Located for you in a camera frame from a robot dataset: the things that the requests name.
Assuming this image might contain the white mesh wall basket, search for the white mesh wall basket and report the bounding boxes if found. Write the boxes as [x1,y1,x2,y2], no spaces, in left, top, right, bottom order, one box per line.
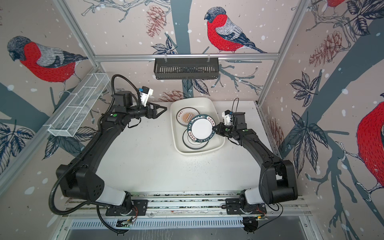
[48,73,110,137]

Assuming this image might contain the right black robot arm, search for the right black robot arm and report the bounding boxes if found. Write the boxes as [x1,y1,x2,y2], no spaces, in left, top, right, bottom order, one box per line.
[213,110,298,213]

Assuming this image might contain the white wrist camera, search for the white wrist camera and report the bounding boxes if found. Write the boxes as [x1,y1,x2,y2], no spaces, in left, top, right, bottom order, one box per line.
[139,86,154,107]
[222,110,233,126]

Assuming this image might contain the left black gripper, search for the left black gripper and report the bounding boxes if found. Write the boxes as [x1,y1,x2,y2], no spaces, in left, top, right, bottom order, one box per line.
[127,100,167,120]

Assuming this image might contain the orange sunburst plate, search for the orange sunburst plate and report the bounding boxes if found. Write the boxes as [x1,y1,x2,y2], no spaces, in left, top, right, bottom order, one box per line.
[176,107,200,127]

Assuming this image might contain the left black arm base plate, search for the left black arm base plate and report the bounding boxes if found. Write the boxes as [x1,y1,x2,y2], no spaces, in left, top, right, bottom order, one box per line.
[106,200,149,217]

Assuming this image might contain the green ring plate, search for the green ring plate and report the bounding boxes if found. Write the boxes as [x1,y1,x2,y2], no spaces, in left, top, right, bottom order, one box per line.
[187,114,216,143]

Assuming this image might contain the white plastic bin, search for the white plastic bin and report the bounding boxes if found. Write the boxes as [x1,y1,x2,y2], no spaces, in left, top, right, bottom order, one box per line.
[170,97,226,156]

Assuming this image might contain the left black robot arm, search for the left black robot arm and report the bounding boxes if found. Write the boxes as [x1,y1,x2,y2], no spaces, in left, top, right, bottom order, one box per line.
[49,91,167,211]

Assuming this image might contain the horizontal aluminium frame bar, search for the horizontal aluminium frame bar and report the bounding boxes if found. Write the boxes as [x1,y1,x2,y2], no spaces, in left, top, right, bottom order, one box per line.
[94,53,280,63]

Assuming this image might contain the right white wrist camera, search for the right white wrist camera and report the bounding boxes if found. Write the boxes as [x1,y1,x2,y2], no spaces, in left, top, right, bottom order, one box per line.
[222,110,233,126]

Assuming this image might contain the white plate black cloud emblem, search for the white plate black cloud emblem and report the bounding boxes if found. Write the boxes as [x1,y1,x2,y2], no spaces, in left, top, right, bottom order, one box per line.
[182,130,209,150]

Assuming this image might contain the black wire shelf basket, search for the black wire shelf basket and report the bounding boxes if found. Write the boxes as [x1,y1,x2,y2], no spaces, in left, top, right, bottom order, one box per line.
[154,58,220,80]

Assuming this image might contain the right thin black cable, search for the right thin black cable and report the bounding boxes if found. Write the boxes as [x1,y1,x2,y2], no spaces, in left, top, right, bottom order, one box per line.
[254,202,284,230]

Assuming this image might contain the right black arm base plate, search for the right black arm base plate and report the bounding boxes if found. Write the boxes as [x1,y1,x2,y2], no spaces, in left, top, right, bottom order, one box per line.
[221,199,267,215]

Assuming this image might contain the left black corrugated cable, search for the left black corrugated cable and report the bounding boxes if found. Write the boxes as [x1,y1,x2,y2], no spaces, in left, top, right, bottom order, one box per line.
[48,74,142,235]

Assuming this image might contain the aluminium mounting rail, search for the aluminium mounting rail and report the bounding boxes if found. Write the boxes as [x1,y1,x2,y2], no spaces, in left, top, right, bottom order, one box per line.
[69,193,312,218]

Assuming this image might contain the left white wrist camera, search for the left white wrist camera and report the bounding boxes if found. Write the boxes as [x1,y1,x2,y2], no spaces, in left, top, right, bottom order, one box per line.
[139,86,154,107]

